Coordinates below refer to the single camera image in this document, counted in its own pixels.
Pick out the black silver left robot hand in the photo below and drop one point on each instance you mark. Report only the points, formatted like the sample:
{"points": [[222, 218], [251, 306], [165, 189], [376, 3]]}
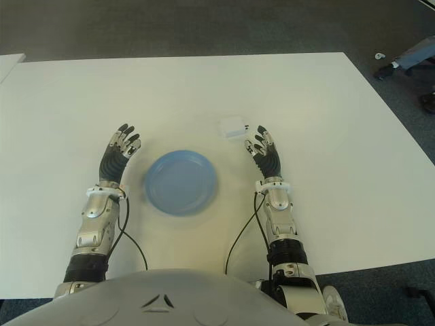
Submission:
{"points": [[112, 163]]}

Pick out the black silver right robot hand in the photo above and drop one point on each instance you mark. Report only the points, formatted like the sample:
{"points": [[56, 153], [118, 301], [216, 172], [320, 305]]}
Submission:
{"points": [[270, 163]]}

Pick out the white charger block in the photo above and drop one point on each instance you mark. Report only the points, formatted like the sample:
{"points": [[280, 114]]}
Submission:
{"points": [[231, 127]]}

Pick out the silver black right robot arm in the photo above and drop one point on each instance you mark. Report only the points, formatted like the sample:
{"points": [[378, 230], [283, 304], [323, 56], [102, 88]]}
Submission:
{"points": [[282, 210]]}

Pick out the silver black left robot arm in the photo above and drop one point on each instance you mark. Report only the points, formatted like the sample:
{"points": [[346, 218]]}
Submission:
{"points": [[96, 217]]}

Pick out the blue plastic plate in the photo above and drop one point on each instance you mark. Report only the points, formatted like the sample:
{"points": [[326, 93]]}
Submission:
{"points": [[181, 183]]}

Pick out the grey robot torso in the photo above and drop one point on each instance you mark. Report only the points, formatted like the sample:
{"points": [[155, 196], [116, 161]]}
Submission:
{"points": [[153, 299]]}

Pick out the white side table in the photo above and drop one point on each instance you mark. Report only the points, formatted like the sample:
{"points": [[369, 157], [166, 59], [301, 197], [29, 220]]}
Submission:
{"points": [[8, 64]]}

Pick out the small white floor object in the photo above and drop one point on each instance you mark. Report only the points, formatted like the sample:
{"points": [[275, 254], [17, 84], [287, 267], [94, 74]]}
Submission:
{"points": [[379, 55]]}

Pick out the person's blue jeans leg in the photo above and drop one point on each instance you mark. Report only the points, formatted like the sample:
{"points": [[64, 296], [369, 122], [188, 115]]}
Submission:
{"points": [[416, 54]]}

